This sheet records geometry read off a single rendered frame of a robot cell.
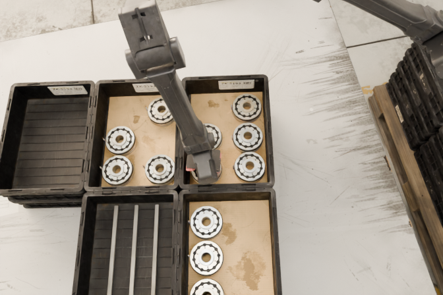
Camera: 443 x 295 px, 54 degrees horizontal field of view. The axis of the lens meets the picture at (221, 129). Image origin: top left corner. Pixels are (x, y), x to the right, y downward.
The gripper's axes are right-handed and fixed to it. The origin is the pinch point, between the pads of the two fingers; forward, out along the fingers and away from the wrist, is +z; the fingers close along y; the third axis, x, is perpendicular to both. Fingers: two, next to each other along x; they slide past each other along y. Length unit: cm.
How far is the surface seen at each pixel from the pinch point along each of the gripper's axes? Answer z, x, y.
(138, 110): 5.4, 21.5, -26.2
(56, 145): 7, 7, -53
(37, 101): 7, 23, -64
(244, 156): 0.7, 5.0, 13.1
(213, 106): 4.2, 24.4, 1.2
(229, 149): 3.8, 8.1, 7.9
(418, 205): 71, 10, 100
